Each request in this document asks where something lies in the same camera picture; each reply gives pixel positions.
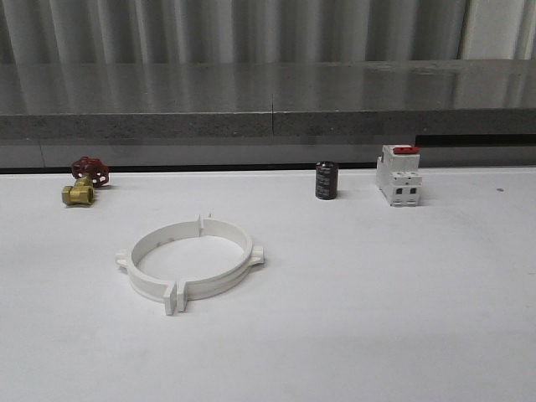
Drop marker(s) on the grey pleated curtain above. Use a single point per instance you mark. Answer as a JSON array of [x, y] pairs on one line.
[[34, 32]]

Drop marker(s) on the white circuit breaker red switch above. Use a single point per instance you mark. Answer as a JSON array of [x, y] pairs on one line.
[[397, 174]]

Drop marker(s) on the brass valve red handwheel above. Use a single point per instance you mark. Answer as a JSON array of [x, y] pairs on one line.
[[89, 173]]

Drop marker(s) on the black cylindrical capacitor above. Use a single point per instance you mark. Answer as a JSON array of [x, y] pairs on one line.
[[326, 180]]

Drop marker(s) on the grey stone counter ledge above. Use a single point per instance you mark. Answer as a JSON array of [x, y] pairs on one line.
[[245, 116]]

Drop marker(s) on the white half pipe clamp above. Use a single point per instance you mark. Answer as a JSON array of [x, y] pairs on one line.
[[194, 289], [171, 293]]

